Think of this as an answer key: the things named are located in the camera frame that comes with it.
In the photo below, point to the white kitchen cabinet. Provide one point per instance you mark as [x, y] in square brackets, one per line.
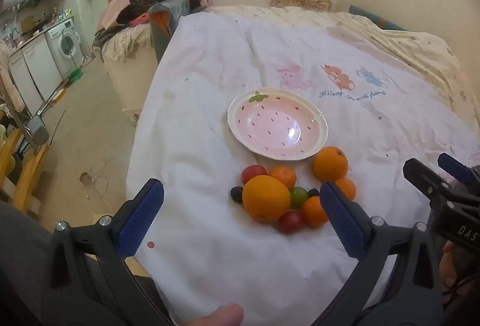
[35, 67]

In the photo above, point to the green cherry tomato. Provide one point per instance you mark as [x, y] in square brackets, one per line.
[300, 196]

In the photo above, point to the white printed blanket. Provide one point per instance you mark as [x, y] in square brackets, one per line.
[210, 93]

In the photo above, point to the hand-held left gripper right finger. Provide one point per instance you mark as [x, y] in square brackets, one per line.
[343, 221]

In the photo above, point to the medium orange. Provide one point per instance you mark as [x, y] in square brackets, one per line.
[330, 164]

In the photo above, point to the dark grape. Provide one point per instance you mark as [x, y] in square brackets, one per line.
[313, 192]
[236, 194]

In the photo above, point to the person's left hand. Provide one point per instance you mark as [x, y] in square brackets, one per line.
[217, 316]

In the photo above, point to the person's right hand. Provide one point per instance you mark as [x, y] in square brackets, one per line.
[449, 262]

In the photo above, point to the grey and orange cloth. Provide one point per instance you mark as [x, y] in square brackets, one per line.
[165, 29]

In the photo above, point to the pink strawberry print plate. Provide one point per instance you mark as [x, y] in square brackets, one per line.
[277, 125]

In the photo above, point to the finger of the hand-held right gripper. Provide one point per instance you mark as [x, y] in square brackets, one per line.
[427, 179]
[455, 166]

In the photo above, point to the cream patterned quilt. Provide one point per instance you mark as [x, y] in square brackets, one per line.
[416, 44]

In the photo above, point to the green dustpan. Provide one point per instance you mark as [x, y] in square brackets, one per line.
[76, 75]

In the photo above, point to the white bedside cabinet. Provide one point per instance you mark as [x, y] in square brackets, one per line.
[131, 86]

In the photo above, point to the white washing machine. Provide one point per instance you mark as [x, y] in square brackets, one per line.
[65, 42]

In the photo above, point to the yellow wooden chair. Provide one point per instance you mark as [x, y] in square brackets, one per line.
[22, 168]

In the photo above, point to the large orange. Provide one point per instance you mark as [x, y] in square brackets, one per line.
[266, 198]

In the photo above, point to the red cherry tomato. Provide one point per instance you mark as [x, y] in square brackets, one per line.
[252, 173]
[290, 222]

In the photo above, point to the teal pillow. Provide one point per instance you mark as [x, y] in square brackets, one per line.
[375, 16]

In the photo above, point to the small tangerine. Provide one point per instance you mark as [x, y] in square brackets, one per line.
[314, 212]
[284, 175]
[347, 188]

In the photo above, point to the person's grey trousers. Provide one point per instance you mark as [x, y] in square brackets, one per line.
[22, 236]

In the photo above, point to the floral ruffled cloth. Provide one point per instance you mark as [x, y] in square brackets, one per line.
[123, 41]

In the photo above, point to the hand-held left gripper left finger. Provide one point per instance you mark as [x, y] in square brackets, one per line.
[140, 217]

